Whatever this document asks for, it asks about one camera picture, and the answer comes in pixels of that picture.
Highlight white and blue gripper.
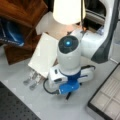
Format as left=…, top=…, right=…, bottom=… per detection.
left=43, top=65, right=95, bottom=95

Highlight black lidded drawer box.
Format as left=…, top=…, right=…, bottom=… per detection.
left=87, top=63, right=120, bottom=120

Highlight metal binder clips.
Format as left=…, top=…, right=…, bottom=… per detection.
left=23, top=71, right=41, bottom=90

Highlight white lamp shade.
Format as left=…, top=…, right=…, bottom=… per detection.
left=53, top=0, right=86, bottom=25

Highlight white spiral notebook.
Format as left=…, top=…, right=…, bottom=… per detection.
left=28, top=33, right=58, bottom=77

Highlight brown wooden shelf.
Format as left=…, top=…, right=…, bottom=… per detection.
left=0, top=0, right=48, bottom=65

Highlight blue book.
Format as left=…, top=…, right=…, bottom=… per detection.
left=0, top=18, right=24, bottom=46

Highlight black pen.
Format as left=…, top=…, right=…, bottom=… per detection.
left=65, top=92, right=72, bottom=101

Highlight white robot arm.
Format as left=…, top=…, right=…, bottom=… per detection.
left=43, top=0, right=119, bottom=95

